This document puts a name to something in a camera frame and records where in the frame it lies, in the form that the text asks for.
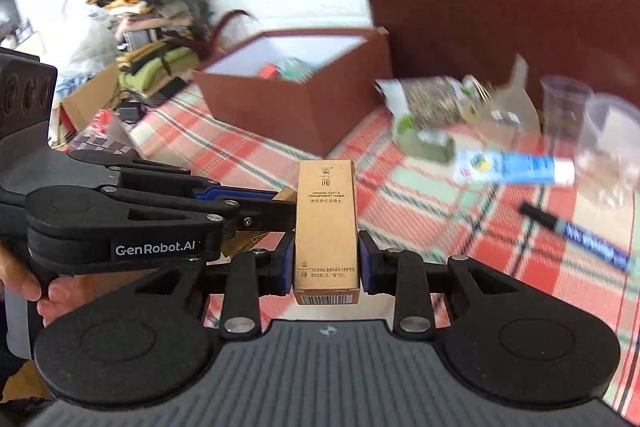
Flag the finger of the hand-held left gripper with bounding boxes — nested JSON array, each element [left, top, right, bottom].
[[69, 150, 280, 204], [24, 184, 297, 239]]

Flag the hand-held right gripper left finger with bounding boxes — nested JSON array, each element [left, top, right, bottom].
[[135, 234, 297, 342]]

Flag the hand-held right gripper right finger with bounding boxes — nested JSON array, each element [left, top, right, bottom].
[[357, 230, 524, 341]]

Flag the tall gold carton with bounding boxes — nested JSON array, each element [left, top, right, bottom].
[[292, 160, 362, 307]]

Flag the brown cardboard box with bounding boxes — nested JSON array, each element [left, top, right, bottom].
[[192, 28, 392, 158]]

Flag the green label water bottle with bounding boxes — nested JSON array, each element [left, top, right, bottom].
[[273, 56, 317, 84]]

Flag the person's left hand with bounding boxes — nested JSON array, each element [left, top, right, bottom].
[[0, 237, 87, 329]]

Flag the red plaid blanket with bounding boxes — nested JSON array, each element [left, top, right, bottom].
[[65, 84, 640, 358]]

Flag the black power adapter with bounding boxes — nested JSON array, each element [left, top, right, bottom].
[[117, 101, 147, 124]]

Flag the red packets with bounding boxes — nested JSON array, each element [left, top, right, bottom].
[[92, 109, 119, 134]]

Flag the open tan cardboard box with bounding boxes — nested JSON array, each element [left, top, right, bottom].
[[59, 64, 127, 134]]

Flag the small green box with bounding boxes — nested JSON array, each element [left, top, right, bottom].
[[392, 116, 457, 166]]

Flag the white plastic bag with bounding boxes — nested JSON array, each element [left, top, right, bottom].
[[69, 19, 122, 68]]

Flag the dried herb sachet bag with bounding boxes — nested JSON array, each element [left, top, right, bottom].
[[374, 76, 494, 131]]

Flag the blue and white tube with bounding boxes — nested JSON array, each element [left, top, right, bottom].
[[452, 149, 577, 188]]

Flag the pile of folded clothes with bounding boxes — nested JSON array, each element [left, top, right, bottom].
[[84, 0, 212, 108]]

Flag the black marker pen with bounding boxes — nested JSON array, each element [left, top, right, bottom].
[[518, 201, 632, 274]]

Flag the clear plastic funnel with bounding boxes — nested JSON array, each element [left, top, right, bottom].
[[467, 53, 542, 144]]

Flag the clear measuring cup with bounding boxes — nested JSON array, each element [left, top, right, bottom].
[[539, 75, 594, 144]]

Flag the clear plastic tub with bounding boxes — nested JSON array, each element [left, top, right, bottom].
[[574, 94, 640, 204]]

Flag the brown wooden headboard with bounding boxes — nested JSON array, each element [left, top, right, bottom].
[[359, 0, 640, 108]]

